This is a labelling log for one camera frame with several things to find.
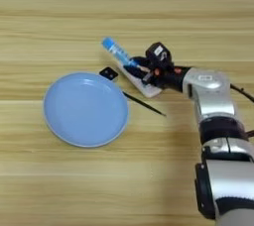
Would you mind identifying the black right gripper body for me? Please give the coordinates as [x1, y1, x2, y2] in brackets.
[144, 62, 192, 93]

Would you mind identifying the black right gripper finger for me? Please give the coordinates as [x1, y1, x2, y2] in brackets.
[129, 56, 152, 68]
[131, 66, 156, 85]

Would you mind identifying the white remote control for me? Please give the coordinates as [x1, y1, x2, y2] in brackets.
[115, 60, 163, 99]

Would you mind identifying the blue glue stick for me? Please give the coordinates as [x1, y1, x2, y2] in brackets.
[101, 37, 142, 69]

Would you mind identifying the black box with white label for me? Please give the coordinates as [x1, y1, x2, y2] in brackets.
[144, 41, 173, 69]

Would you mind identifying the thin black stick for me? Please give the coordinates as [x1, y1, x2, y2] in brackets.
[122, 90, 167, 118]

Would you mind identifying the light blue round plate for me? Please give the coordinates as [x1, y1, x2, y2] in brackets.
[43, 71, 130, 149]

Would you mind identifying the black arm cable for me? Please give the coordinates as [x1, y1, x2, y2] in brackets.
[230, 83, 254, 139]

